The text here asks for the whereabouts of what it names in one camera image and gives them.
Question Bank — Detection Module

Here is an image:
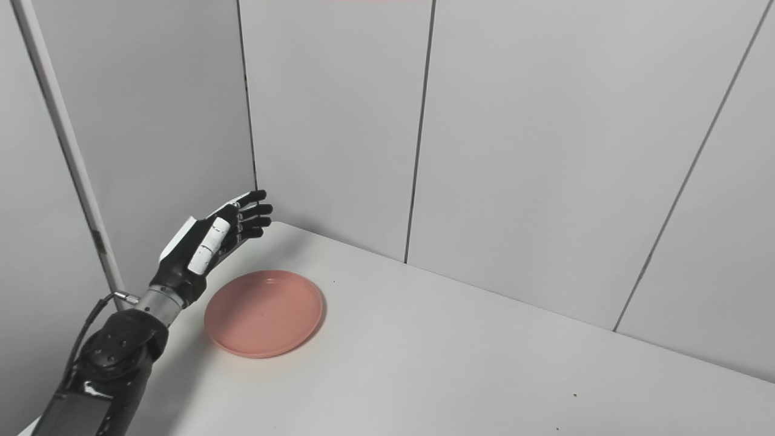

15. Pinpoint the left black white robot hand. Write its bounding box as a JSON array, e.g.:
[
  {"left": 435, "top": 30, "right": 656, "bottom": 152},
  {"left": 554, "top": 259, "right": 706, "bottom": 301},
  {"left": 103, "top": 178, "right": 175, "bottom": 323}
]
[{"left": 148, "top": 190, "right": 274, "bottom": 308}]

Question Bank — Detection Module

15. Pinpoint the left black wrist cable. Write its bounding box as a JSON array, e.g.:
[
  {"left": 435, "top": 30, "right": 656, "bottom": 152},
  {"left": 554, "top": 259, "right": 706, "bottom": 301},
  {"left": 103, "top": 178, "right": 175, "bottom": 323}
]
[{"left": 61, "top": 292, "right": 141, "bottom": 379}]

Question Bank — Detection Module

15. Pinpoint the pink round plate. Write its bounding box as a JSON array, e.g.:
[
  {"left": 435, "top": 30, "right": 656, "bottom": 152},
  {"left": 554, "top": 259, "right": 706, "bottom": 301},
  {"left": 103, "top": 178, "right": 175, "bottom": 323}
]
[{"left": 203, "top": 270, "right": 325, "bottom": 359}]

